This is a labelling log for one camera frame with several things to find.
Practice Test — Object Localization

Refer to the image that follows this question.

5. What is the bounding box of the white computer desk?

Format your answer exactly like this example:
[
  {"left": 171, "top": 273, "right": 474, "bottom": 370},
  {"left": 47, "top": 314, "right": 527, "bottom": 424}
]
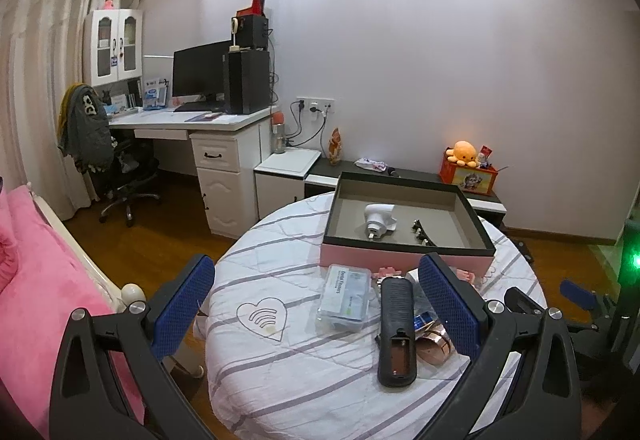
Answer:
[{"left": 110, "top": 108, "right": 271, "bottom": 239}]

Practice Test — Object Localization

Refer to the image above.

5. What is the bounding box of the blue gum pack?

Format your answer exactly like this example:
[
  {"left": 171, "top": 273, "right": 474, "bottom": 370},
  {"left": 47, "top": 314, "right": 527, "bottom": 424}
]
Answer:
[{"left": 413, "top": 312, "right": 435, "bottom": 334}]

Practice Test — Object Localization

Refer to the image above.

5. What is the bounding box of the black remote control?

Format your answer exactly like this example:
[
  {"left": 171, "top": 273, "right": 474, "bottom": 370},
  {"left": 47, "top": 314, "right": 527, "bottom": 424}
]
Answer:
[{"left": 378, "top": 277, "right": 416, "bottom": 388}]

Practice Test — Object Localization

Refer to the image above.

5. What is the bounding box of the pink toy teeth clip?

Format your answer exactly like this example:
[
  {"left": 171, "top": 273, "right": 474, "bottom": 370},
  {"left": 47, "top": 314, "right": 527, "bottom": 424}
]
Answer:
[{"left": 372, "top": 266, "right": 404, "bottom": 282}]

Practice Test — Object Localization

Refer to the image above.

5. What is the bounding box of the black flower hair clip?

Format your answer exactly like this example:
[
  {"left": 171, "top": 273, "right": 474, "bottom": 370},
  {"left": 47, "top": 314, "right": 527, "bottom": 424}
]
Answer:
[{"left": 411, "top": 219, "right": 435, "bottom": 247}]

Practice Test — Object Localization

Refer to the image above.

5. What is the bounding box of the clear plastic floss box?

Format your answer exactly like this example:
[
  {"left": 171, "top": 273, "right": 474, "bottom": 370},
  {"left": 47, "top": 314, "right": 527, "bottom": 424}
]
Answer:
[{"left": 317, "top": 264, "right": 371, "bottom": 333}]

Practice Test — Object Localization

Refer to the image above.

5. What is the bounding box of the wall power outlet strip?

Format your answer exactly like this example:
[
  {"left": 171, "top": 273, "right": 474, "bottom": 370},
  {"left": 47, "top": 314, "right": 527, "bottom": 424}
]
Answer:
[{"left": 297, "top": 96, "right": 336, "bottom": 114}]

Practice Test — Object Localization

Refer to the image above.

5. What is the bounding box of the black office chair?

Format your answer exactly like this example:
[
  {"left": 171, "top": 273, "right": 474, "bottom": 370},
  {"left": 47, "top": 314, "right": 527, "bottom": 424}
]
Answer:
[{"left": 81, "top": 121, "right": 160, "bottom": 227}]

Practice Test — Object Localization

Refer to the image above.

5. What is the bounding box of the black computer monitor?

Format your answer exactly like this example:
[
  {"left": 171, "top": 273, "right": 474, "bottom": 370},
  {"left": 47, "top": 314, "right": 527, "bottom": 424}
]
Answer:
[{"left": 171, "top": 41, "right": 231, "bottom": 112}]

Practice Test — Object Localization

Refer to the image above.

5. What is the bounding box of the white bed post knob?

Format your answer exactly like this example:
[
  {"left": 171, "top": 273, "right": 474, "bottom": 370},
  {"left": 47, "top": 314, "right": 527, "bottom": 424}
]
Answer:
[{"left": 120, "top": 283, "right": 146, "bottom": 308}]

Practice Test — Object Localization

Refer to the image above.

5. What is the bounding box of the white striped quilt tablecloth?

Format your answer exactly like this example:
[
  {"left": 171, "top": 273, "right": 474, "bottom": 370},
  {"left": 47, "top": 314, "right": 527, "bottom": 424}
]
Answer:
[{"left": 193, "top": 191, "right": 549, "bottom": 440}]

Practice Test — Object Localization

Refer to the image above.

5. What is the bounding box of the small figurine on stand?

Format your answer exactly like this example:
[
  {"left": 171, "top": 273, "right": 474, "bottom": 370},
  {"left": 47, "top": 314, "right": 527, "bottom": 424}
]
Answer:
[{"left": 328, "top": 128, "right": 343, "bottom": 166}]

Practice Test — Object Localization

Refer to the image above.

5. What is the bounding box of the pink black storage box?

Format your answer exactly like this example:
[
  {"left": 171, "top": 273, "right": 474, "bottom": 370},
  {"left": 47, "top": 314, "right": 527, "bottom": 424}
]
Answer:
[{"left": 320, "top": 181, "right": 496, "bottom": 277}]

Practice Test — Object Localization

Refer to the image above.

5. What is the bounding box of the orange lid water bottle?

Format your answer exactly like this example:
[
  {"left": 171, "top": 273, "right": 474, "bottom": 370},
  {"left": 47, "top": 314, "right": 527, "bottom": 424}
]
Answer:
[{"left": 271, "top": 111, "right": 286, "bottom": 154}]

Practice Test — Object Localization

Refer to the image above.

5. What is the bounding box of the red toy box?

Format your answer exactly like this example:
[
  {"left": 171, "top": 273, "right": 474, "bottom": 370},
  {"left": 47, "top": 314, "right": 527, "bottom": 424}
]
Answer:
[{"left": 438, "top": 156, "right": 498, "bottom": 195}]

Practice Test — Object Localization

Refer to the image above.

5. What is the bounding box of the black speaker box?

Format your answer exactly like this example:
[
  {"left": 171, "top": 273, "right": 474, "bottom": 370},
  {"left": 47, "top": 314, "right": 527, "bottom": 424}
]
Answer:
[{"left": 235, "top": 15, "right": 269, "bottom": 49}]

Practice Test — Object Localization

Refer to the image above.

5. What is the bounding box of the grey jacket on chair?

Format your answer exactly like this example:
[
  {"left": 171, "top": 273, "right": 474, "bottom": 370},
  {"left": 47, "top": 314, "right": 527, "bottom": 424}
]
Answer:
[{"left": 56, "top": 83, "right": 115, "bottom": 173}]

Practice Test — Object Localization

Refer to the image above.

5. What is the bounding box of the black computer tower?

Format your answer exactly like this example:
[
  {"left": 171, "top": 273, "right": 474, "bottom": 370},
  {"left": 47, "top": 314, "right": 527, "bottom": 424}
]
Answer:
[{"left": 224, "top": 49, "right": 271, "bottom": 115}]

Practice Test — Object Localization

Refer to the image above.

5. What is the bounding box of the white plug night light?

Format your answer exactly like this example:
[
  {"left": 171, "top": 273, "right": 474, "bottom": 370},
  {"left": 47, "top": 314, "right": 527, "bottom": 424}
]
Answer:
[{"left": 363, "top": 204, "right": 397, "bottom": 241}]

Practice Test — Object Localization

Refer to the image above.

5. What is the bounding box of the rose gold metal cup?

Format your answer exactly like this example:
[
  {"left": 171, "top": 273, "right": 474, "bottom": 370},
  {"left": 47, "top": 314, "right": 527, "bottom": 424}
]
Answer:
[{"left": 416, "top": 323, "right": 456, "bottom": 366}]

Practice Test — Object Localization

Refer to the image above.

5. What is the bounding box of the pink bed blanket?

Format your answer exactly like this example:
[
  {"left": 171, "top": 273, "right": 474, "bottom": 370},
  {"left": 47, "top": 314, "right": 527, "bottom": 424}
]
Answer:
[{"left": 1, "top": 186, "right": 124, "bottom": 439}]

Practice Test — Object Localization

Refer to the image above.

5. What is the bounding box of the orange octopus plush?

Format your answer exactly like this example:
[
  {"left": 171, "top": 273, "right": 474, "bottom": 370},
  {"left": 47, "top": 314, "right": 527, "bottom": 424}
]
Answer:
[{"left": 445, "top": 140, "right": 478, "bottom": 168}]

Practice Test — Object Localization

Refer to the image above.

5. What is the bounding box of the white curtain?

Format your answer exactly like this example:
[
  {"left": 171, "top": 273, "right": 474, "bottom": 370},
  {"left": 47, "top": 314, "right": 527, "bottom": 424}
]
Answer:
[{"left": 1, "top": 0, "right": 104, "bottom": 220}]

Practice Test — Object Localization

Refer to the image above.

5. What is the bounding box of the white wall cabinet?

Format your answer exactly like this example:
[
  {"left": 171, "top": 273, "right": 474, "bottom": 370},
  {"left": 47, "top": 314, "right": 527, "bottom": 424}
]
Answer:
[{"left": 84, "top": 9, "right": 143, "bottom": 87}]

